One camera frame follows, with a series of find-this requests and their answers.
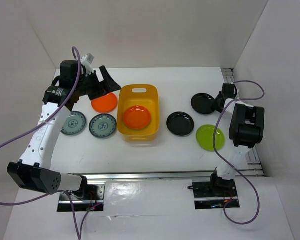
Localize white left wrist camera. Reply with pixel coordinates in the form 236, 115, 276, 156
80, 53, 94, 75

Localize black plate near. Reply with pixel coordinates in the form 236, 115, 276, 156
166, 111, 195, 137

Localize yellow plastic bin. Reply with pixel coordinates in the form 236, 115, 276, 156
117, 84, 160, 142

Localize small blue floral plate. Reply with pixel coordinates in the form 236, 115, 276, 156
88, 113, 117, 139

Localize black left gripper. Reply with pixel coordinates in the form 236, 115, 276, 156
74, 65, 121, 101

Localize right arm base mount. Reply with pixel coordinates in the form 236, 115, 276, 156
187, 181, 240, 210

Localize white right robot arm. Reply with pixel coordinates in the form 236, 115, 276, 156
208, 83, 265, 196

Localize front aluminium rail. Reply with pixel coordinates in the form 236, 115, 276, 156
28, 169, 266, 182

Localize large blue floral plate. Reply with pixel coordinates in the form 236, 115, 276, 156
61, 111, 87, 136

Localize orange plate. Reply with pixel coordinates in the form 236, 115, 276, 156
91, 92, 118, 113
123, 105, 152, 130

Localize black plate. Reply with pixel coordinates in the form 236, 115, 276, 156
190, 93, 215, 115
166, 111, 195, 137

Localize black plate far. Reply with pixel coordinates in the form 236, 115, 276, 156
190, 93, 215, 115

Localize green plate near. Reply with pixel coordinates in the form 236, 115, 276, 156
195, 124, 226, 152

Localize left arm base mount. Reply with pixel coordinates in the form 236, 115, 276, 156
57, 182, 106, 213

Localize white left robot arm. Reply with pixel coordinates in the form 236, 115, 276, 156
7, 60, 121, 200

